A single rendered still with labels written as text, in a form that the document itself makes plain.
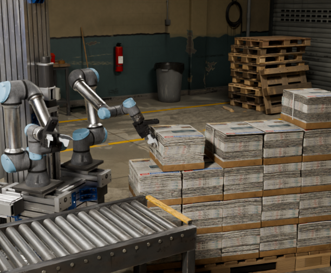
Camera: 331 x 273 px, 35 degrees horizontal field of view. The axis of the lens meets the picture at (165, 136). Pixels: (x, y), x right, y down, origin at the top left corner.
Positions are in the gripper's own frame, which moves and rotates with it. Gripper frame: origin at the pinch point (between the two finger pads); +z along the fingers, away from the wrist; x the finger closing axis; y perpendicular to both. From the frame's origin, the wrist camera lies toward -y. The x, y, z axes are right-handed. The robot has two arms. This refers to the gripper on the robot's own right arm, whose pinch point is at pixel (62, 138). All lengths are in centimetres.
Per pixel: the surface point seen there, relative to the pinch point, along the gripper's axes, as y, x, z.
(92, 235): 43, -6, 26
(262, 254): 85, -163, 12
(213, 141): 9, -130, -19
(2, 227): 47, 24, -11
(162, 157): 19, -88, -23
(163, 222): 39, -43, 35
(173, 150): 14, -93, -18
